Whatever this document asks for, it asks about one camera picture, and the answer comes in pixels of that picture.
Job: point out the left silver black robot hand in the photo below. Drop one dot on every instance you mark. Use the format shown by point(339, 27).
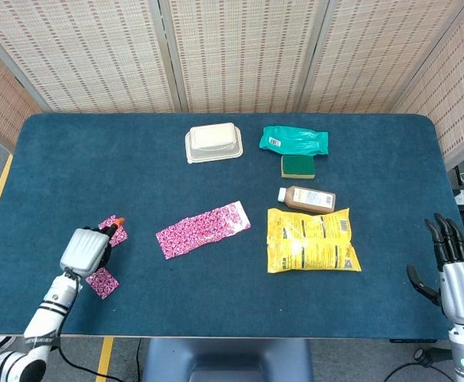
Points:
point(84, 250)

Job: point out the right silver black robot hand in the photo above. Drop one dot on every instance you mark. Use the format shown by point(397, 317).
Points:
point(460, 290)

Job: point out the pink patterned square tile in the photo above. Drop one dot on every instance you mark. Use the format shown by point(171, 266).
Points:
point(104, 284)
point(120, 236)

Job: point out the pink patterned packet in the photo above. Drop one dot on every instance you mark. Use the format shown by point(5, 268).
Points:
point(203, 231)

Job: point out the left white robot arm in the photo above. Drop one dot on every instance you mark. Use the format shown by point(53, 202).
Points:
point(44, 318)

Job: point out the black table control panel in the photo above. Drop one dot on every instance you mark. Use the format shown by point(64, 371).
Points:
point(412, 340)

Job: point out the black round knob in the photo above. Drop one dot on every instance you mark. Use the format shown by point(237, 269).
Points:
point(419, 354)

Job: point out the yellow snack bag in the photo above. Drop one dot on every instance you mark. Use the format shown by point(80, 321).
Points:
point(311, 242)

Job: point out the white takeout food container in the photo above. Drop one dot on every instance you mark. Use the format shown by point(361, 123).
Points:
point(213, 143)

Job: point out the woven folding screen panel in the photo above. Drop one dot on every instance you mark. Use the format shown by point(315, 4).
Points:
point(375, 51)
point(243, 51)
point(450, 95)
point(1, 95)
point(84, 51)

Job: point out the brown bottle white cap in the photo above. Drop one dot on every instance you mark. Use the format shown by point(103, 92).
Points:
point(309, 199)

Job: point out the green yellow sponge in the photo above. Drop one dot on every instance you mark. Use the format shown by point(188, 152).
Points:
point(297, 166)

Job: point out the green plastic pouch packet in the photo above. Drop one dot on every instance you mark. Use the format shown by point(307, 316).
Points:
point(295, 141)

